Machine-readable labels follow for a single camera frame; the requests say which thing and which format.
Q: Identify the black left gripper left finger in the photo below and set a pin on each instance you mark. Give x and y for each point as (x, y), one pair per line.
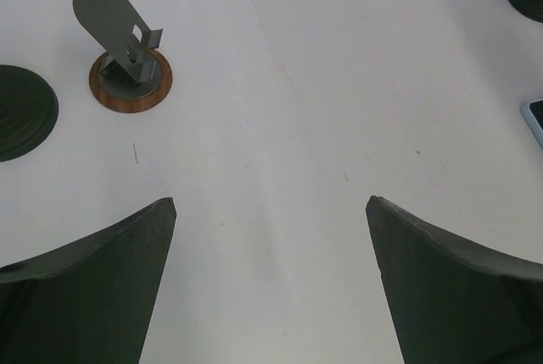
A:
(90, 301)

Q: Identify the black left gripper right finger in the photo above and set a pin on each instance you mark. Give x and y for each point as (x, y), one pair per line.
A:
(452, 300)

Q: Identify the black clamp phone stand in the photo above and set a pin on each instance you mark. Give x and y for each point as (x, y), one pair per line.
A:
(29, 111)

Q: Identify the light blue cased phone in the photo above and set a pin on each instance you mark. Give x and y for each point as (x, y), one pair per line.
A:
(532, 112)

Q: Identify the wooden base phone stand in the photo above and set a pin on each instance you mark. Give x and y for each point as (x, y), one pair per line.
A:
(131, 75)

